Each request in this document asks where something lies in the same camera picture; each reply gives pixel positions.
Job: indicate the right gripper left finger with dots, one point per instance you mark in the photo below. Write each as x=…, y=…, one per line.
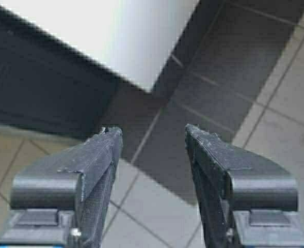
x=61, y=200

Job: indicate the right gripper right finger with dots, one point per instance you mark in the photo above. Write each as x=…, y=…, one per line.
x=245, y=200

